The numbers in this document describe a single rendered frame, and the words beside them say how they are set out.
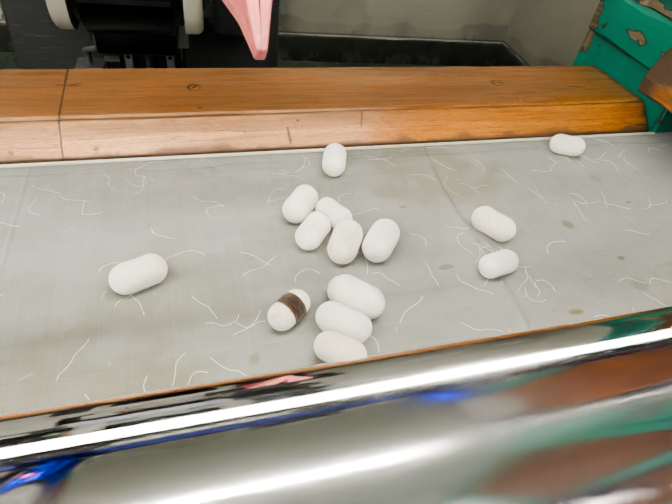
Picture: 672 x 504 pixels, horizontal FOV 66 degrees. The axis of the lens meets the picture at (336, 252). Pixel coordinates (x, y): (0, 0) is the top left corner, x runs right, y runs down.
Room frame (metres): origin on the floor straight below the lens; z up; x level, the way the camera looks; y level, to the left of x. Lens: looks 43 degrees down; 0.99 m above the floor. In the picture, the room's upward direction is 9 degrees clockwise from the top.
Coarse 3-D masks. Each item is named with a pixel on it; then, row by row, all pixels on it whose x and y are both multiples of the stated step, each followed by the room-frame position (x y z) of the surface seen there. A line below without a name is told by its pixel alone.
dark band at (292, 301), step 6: (288, 294) 0.21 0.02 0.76; (294, 294) 0.21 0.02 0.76; (282, 300) 0.20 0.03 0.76; (288, 300) 0.20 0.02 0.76; (294, 300) 0.20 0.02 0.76; (300, 300) 0.21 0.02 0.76; (288, 306) 0.20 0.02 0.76; (294, 306) 0.20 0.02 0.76; (300, 306) 0.20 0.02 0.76; (294, 312) 0.20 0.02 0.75; (300, 312) 0.20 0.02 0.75; (300, 318) 0.20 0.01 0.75
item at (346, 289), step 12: (336, 276) 0.23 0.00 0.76; (348, 276) 0.23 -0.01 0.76; (336, 288) 0.22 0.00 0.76; (348, 288) 0.22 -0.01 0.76; (360, 288) 0.22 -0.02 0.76; (372, 288) 0.22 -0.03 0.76; (336, 300) 0.21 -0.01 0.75; (348, 300) 0.21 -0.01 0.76; (360, 300) 0.21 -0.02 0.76; (372, 300) 0.21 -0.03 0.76; (384, 300) 0.22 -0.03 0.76; (372, 312) 0.21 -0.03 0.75
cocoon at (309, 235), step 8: (312, 216) 0.28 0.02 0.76; (320, 216) 0.28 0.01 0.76; (328, 216) 0.29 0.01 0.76; (304, 224) 0.27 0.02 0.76; (312, 224) 0.27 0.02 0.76; (320, 224) 0.28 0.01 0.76; (328, 224) 0.28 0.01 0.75; (296, 232) 0.27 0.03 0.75; (304, 232) 0.27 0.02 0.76; (312, 232) 0.27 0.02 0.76; (320, 232) 0.27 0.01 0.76; (328, 232) 0.28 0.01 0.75; (296, 240) 0.27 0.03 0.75; (304, 240) 0.26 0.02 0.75; (312, 240) 0.26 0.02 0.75; (320, 240) 0.27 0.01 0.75; (304, 248) 0.26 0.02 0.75; (312, 248) 0.26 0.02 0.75
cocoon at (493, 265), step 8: (488, 256) 0.27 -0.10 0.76; (496, 256) 0.27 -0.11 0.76; (504, 256) 0.27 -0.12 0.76; (512, 256) 0.28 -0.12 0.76; (480, 264) 0.27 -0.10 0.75; (488, 264) 0.27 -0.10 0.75; (496, 264) 0.27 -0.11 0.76; (504, 264) 0.27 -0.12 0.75; (512, 264) 0.27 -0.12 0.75; (480, 272) 0.27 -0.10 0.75; (488, 272) 0.26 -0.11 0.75; (496, 272) 0.26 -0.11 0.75; (504, 272) 0.27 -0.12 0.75
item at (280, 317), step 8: (304, 296) 0.21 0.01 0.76; (280, 304) 0.20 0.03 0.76; (272, 312) 0.19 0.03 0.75; (280, 312) 0.19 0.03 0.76; (288, 312) 0.19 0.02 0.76; (272, 320) 0.19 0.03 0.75; (280, 320) 0.19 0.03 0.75; (288, 320) 0.19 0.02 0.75; (280, 328) 0.19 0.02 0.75; (288, 328) 0.19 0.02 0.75
